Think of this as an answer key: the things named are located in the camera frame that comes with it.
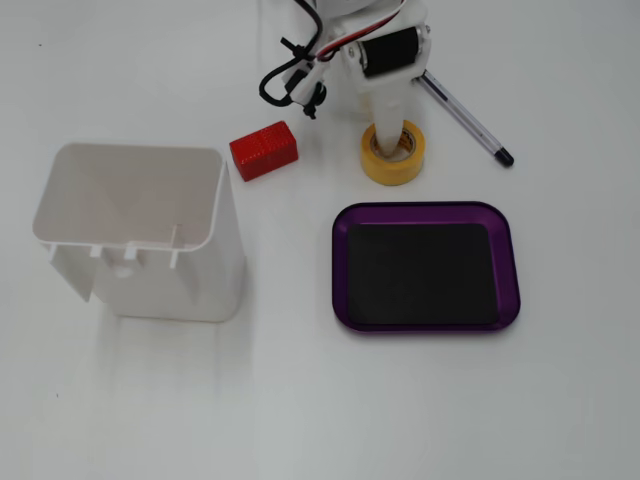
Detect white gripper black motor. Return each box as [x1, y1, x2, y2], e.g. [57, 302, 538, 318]
[327, 8, 433, 157]

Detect black tray liner pad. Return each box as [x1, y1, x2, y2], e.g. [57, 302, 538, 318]
[347, 222, 501, 327]

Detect black cable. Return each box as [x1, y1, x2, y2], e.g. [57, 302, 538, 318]
[258, 0, 331, 121]

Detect red ribbed block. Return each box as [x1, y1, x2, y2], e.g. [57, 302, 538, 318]
[229, 120, 300, 182]

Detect clear black ballpoint pen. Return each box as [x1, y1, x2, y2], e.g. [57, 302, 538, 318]
[422, 71, 515, 168]

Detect yellow masking tape roll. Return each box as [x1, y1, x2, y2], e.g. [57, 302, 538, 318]
[360, 119, 427, 187]

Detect white plastic box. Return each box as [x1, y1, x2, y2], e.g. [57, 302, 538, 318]
[31, 142, 247, 324]

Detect red white wire bundle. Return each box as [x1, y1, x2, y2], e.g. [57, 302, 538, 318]
[312, 0, 409, 64]

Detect purple metal tray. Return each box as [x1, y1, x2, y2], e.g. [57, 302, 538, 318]
[331, 201, 522, 336]

